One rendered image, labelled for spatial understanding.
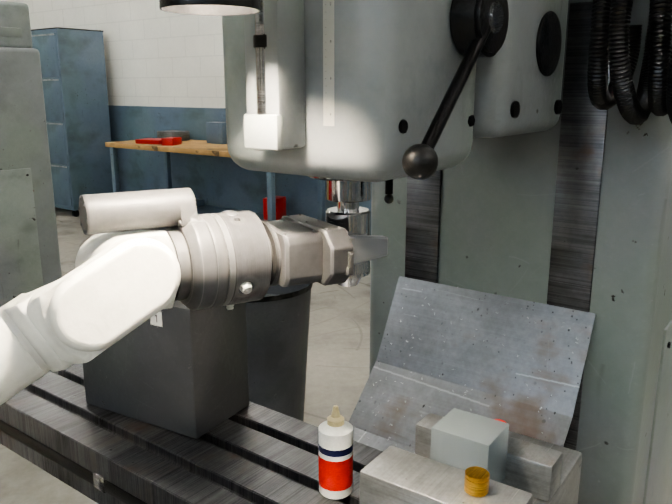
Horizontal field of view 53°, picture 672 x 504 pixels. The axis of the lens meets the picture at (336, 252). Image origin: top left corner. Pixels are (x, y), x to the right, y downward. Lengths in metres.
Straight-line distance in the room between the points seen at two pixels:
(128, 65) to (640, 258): 7.36
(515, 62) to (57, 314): 0.50
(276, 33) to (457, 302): 0.61
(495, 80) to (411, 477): 0.40
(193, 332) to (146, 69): 6.95
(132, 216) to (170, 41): 6.89
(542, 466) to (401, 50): 0.41
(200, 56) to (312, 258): 6.52
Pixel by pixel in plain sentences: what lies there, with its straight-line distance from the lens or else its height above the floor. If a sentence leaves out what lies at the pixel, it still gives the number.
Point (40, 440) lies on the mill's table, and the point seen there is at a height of 0.90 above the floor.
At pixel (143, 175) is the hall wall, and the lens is 7.96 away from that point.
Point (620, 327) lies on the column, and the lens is 1.01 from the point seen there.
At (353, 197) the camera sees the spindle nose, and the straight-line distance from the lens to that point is 0.68.
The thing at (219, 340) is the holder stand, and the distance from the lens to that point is 0.95.
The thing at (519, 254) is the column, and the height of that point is 1.15.
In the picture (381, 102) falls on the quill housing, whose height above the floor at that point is 1.38.
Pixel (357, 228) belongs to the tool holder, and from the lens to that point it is 0.68.
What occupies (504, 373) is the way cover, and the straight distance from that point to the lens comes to 1.03.
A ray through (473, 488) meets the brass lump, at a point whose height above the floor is 1.05.
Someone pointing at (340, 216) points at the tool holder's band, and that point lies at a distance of 0.68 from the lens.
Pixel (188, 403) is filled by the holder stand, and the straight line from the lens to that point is 0.95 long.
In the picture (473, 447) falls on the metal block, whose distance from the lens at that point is 0.67.
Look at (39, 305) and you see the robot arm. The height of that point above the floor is 1.23.
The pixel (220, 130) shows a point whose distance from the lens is 6.46.
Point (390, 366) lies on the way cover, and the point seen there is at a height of 0.96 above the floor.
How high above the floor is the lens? 1.39
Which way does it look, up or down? 14 degrees down
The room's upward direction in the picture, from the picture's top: straight up
